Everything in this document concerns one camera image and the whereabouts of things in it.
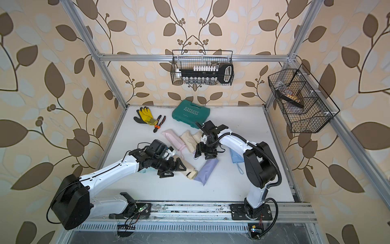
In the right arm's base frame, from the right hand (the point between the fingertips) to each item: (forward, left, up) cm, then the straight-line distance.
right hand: (200, 156), depth 86 cm
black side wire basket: (+13, -53, +27) cm, 61 cm away
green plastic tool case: (+37, +6, -3) cm, 37 cm away
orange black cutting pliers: (+28, +30, -6) cm, 42 cm away
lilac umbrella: (-7, -3, -4) cm, 8 cm away
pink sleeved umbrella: (+14, +16, -3) cm, 21 cm away
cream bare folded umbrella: (-7, +6, -4) cm, 10 cm away
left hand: (-9, +11, +4) cm, 15 cm away
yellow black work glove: (+36, +40, -4) cm, 54 cm away
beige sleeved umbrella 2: (+16, +1, -4) cm, 17 cm away
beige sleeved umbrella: (+12, +7, -3) cm, 14 cm away
